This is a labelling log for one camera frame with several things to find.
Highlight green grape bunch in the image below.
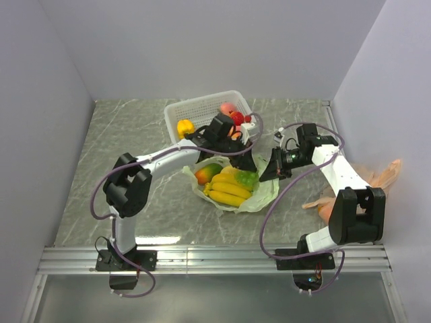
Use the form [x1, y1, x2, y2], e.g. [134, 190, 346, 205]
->
[234, 170, 259, 187]

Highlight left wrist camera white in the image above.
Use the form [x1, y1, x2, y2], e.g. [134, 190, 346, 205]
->
[237, 116, 260, 144]

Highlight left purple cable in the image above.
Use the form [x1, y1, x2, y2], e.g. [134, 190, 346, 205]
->
[90, 112, 264, 298]

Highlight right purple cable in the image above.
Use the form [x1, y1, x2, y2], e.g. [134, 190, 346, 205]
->
[259, 122, 345, 295]

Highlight orange peach front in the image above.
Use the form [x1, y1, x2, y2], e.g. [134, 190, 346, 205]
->
[230, 130, 242, 140]

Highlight yellow bell pepper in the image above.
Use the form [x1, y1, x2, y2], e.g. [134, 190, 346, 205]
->
[176, 119, 195, 139]

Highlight light green plastic bag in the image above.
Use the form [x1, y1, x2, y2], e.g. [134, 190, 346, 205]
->
[183, 155, 279, 213]

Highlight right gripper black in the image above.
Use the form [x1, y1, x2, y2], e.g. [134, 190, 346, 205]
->
[260, 146, 312, 183]

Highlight white plastic basket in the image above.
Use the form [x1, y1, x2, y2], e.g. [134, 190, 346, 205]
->
[164, 90, 252, 144]

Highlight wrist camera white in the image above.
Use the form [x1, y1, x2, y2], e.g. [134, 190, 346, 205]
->
[273, 129, 284, 143]
[237, 116, 260, 144]

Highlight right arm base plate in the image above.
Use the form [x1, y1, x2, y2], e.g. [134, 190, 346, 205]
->
[276, 253, 335, 292]

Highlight orange plastic bag with fruit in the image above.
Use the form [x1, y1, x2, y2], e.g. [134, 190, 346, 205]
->
[302, 159, 401, 224]

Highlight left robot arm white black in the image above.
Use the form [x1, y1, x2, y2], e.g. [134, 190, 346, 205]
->
[96, 114, 261, 271]

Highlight pink peach back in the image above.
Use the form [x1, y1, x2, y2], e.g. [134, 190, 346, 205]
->
[220, 102, 237, 116]

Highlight red apple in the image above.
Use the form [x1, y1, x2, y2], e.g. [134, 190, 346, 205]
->
[229, 111, 244, 126]

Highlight green orange mango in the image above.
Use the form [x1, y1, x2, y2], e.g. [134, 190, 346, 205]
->
[195, 163, 223, 186]

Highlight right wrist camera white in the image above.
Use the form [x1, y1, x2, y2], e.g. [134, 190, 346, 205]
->
[273, 129, 284, 143]

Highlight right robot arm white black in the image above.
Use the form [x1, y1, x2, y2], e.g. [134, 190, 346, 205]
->
[261, 122, 386, 269]

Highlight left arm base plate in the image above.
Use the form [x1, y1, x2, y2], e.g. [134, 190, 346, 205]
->
[95, 248, 158, 291]

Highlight purple cable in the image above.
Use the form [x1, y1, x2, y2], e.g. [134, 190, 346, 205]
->
[259, 122, 345, 295]
[90, 112, 264, 298]

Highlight yellow banana bunch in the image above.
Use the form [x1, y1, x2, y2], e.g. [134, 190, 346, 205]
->
[203, 174, 253, 208]

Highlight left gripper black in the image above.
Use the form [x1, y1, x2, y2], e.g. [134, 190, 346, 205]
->
[217, 137, 257, 174]

